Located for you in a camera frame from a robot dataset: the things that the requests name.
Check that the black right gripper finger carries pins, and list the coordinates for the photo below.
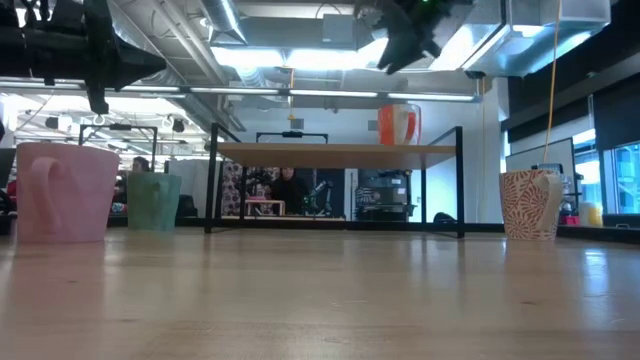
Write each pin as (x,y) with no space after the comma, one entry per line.
(433,47)
(400,47)

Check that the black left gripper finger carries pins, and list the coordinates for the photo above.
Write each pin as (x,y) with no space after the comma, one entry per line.
(132,62)
(97,75)

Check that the pink coffee mug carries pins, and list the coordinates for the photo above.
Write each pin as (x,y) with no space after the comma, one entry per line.
(75,195)

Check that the green coffee mug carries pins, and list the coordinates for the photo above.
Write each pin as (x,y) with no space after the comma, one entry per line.
(155,202)

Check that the orange floral patterned coffee mug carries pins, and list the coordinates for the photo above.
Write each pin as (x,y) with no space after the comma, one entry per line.
(525,207)

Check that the background black robot arm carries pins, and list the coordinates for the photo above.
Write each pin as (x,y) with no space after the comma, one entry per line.
(319,197)

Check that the orange and white striped mug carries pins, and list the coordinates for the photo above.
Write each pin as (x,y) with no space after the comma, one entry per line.
(395,125)

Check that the person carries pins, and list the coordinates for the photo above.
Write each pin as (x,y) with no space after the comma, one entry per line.
(289,192)
(141,164)

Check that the long ceiling light strip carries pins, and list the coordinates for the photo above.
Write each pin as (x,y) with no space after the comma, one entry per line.
(300,92)

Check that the black equipment cabinet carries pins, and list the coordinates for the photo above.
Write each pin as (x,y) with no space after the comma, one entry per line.
(386,195)

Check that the white board panel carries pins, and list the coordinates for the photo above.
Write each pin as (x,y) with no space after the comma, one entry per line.
(540,155)

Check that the patterned fabric panel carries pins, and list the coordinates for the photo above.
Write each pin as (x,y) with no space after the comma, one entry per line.
(232,190)

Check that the black bag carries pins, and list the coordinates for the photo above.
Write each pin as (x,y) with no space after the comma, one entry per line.
(444,218)

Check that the small wooden stool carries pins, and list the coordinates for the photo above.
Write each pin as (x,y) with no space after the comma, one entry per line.
(265,206)

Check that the small red container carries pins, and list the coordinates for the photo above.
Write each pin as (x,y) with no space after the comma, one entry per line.
(569,220)

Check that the yellow bottle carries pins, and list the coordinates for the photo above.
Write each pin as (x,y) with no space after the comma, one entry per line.
(592,214)

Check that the black metal rig frame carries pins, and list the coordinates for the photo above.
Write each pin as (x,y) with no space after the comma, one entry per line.
(120,128)
(292,134)

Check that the silver ceiling air duct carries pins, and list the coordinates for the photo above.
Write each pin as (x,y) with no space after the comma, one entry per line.
(225,20)

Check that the wooden shelf with black frame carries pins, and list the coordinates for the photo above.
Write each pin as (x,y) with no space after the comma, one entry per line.
(335,155)

